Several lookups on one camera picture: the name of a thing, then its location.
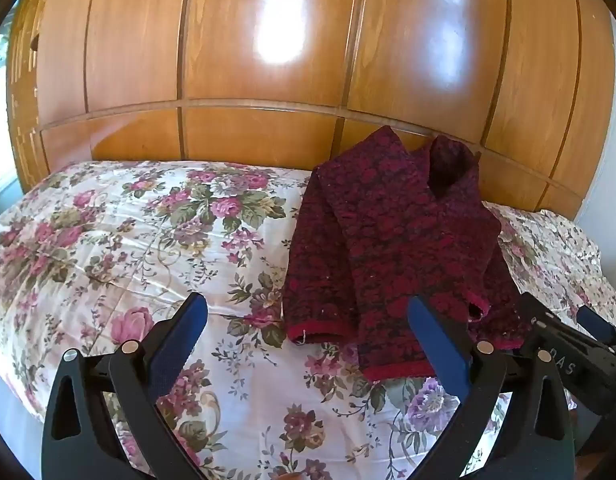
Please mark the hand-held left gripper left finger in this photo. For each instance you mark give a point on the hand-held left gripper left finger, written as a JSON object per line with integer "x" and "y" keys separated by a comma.
{"x": 180, "y": 332}

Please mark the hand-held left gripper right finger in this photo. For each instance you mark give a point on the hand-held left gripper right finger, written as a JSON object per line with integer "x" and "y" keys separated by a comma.
{"x": 438, "y": 340}

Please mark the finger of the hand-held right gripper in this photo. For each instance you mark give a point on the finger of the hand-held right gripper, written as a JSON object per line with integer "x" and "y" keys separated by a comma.
{"x": 538, "y": 322}
{"x": 597, "y": 324}

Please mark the dark red knitted sweater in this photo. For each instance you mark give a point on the dark red knitted sweater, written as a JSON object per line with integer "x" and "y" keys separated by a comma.
{"x": 398, "y": 230}

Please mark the floral bed blanket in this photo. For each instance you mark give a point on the floral bed blanket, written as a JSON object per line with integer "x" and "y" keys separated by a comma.
{"x": 153, "y": 240}

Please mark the white bed sheet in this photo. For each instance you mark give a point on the white bed sheet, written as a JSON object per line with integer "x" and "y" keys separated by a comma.
{"x": 10, "y": 425}

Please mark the wooden wardrobe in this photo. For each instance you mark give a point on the wooden wardrobe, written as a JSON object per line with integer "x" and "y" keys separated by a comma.
{"x": 288, "y": 50}

